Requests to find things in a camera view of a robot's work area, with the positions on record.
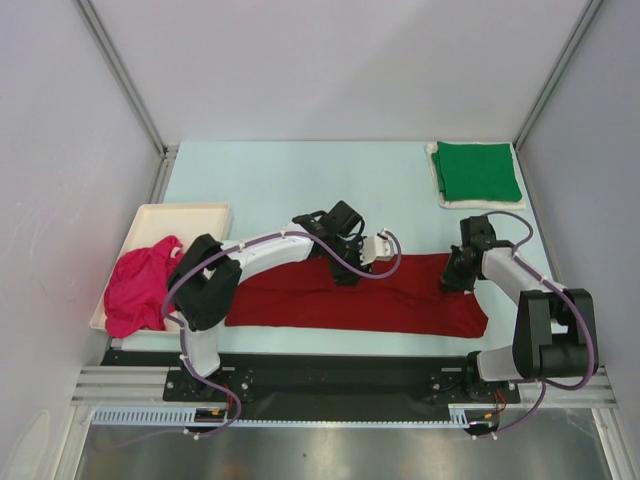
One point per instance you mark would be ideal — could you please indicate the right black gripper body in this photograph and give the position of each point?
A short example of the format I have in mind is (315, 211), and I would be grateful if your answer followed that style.
(455, 274)

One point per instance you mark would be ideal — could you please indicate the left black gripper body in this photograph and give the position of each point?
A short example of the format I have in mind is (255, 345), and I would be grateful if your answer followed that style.
(350, 251)

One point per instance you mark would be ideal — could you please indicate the dark red t shirt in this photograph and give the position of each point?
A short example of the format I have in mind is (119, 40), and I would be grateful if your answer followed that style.
(304, 295)

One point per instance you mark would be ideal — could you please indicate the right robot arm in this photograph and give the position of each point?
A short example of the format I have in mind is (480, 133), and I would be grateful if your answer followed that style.
(554, 339)

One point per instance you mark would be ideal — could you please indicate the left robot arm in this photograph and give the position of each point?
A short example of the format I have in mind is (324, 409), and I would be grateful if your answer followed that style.
(203, 286)

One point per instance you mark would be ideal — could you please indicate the folded green t shirt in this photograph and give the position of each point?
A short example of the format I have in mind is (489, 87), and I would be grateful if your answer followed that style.
(469, 172)

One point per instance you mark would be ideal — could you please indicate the folded white t shirt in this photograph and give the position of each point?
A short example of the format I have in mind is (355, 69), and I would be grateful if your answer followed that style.
(431, 148)

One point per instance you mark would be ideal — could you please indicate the pink t shirt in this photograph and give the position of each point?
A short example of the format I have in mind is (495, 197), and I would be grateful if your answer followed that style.
(137, 288)

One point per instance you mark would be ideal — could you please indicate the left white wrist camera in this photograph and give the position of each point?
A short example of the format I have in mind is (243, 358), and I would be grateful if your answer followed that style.
(377, 247)

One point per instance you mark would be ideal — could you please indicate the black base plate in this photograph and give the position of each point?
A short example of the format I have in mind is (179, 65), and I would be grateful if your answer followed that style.
(356, 384)

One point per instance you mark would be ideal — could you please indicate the white cable duct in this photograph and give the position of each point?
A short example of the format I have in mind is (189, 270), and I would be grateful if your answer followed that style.
(442, 416)

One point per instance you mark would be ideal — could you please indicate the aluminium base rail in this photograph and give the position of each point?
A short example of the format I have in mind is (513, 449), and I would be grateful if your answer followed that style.
(144, 386)

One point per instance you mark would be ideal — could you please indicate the right aluminium frame post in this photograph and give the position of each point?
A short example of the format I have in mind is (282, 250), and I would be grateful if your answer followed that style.
(560, 67)

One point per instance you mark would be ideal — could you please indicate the aluminium frame post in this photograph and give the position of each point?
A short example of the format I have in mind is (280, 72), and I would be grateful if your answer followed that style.
(560, 67)
(165, 153)

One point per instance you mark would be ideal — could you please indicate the left aluminium frame post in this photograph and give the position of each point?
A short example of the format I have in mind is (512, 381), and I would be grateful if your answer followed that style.
(165, 153)

